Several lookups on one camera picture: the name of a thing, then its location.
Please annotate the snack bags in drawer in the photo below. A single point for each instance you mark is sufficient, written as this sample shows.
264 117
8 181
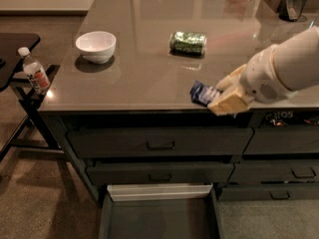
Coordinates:
286 118

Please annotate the clear water bottle orange label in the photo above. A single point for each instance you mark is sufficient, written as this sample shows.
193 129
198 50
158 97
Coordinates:
34 71

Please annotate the middle left grey drawer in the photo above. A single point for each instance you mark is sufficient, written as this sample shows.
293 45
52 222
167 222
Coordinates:
159 172

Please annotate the green soda can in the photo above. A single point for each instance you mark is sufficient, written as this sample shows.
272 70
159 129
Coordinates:
187 42

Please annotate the middle right grey drawer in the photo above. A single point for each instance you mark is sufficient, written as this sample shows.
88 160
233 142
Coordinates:
275 171

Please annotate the black side table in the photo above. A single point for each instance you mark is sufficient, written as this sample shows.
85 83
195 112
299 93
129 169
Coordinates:
28 99

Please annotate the white ceramic bowl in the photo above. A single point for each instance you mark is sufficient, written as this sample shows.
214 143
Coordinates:
96 47

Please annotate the dark metal jug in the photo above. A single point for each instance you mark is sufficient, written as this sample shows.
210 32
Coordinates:
291 10

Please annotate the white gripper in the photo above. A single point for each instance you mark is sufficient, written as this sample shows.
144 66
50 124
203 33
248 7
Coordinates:
260 76

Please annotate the top left grey drawer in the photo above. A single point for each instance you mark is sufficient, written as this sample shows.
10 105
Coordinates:
158 141

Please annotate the open bottom left drawer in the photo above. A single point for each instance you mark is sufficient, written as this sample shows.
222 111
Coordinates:
160 211

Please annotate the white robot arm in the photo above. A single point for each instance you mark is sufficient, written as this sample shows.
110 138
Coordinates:
297 61

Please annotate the blue rxbar blueberry bar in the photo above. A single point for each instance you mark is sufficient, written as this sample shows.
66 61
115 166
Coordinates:
202 94

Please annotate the bottom right grey drawer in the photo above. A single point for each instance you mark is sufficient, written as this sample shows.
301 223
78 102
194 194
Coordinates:
268 192

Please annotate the top right grey drawer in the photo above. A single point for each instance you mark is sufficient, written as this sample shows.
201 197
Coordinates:
284 140

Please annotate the grey drawer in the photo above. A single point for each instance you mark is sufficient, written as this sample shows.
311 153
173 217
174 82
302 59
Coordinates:
275 171
159 172
284 140
158 141
268 192

